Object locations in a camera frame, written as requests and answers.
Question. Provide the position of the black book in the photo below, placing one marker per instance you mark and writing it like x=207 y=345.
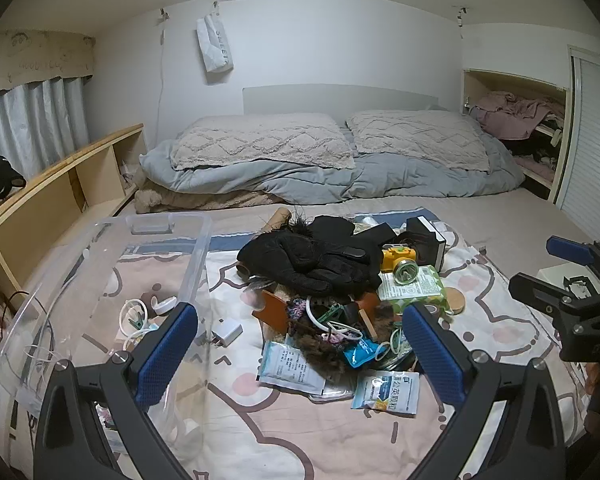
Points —
x=425 y=237

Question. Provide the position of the cartoon printed blanket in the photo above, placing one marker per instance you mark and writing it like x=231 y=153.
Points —
x=280 y=435

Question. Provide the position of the green clothes peg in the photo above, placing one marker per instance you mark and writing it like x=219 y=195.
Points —
x=332 y=314

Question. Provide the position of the white charger adapter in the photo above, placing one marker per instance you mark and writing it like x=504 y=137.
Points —
x=228 y=332

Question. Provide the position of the white text-printed packet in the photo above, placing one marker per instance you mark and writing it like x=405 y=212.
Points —
x=290 y=367

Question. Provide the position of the wooden wardrobe niche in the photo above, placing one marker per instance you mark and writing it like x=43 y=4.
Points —
x=555 y=180

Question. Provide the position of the white box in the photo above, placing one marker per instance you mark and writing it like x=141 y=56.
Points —
x=550 y=272

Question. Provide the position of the pink clothes pile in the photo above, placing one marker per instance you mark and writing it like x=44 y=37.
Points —
x=515 y=115

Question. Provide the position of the beige curtain valance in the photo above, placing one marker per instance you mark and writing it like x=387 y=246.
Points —
x=30 y=57

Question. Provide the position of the white curtain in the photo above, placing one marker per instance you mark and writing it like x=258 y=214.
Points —
x=35 y=120

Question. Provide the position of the multicolour crochet piece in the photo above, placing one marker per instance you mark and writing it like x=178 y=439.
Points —
x=297 y=310

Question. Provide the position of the black glove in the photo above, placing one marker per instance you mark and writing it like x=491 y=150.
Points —
x=300 y=260
x=332 y=230

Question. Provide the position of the tan wooden block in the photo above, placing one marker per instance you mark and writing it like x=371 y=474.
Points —
x=367 y=325

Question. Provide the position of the cardboard tube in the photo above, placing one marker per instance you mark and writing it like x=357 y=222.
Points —
x=280 y=217

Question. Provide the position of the white and blue packet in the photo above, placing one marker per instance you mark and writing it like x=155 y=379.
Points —
x=390 y=392

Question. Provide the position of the grey headboard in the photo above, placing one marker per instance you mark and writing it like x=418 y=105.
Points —
x=330 y=100

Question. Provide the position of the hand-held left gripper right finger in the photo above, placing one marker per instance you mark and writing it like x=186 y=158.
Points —
x=432 y=355

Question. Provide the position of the clear phone case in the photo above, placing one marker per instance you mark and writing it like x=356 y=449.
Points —
x=330 y=396

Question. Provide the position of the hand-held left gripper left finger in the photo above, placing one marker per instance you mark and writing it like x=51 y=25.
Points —
x=165 y=355

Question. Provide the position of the grey duvet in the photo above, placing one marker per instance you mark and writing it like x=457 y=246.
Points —
x=330 y=182

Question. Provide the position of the beige textured pillow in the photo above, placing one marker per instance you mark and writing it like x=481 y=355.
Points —
x=420 y=137
x=260 y=140

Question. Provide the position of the clear plastic storage box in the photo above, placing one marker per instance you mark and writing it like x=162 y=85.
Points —
x=80 y=260

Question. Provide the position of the brown fur piece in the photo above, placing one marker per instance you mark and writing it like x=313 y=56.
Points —
x=325 y=355

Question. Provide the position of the round tan disc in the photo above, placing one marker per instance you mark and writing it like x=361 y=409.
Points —
x=456 y=302

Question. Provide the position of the wooden shelf unit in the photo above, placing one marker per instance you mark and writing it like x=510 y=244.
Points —
x=55 y=200

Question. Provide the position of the beige fleece blanket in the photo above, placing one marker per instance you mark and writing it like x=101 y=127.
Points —
x=190 y=200

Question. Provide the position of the blue foil packet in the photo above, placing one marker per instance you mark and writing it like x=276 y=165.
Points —
x=360 y=351

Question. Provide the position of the yellow headlamp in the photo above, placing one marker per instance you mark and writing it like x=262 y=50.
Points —
x=397 y=260

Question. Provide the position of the white paper bag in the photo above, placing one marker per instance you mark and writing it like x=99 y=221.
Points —
x=215 y=45

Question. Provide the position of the orange brown leather piece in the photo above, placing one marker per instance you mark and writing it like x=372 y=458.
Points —
x=270 y=312

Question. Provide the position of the white plastic hook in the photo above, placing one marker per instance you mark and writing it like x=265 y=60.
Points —
x=162 y=304

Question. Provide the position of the beige bed sheet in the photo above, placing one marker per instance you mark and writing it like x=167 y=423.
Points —
x=505 y=215

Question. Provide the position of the green dotted wipes packet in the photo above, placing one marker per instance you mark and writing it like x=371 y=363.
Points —
x=415 y=285

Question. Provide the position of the white louvered door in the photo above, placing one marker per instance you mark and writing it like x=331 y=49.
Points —
x=595 y=150

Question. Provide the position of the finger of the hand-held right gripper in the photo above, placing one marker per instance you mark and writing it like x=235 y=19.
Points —
x=567 y=249
x=535 y=287

